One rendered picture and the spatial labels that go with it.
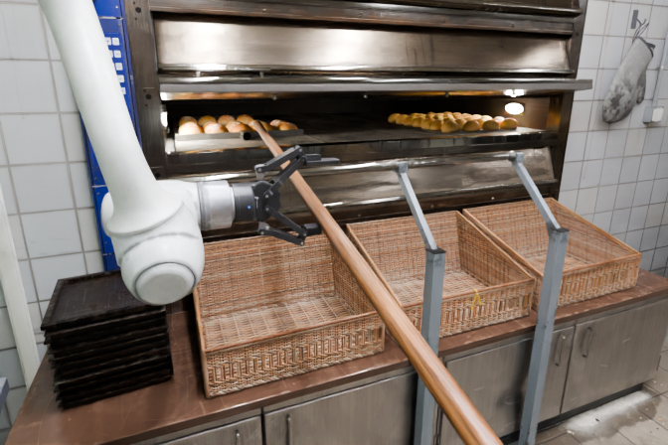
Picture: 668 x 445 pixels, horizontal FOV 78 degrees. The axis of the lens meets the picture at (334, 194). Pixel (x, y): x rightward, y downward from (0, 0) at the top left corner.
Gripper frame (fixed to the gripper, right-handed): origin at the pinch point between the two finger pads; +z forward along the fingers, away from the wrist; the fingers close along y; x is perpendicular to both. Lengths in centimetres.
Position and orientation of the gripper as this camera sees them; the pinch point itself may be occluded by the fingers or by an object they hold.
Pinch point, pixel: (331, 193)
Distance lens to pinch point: 84.1
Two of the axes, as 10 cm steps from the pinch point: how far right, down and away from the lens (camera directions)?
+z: 9.3, -0.9, 3.6
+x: 3.7, 2.4, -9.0
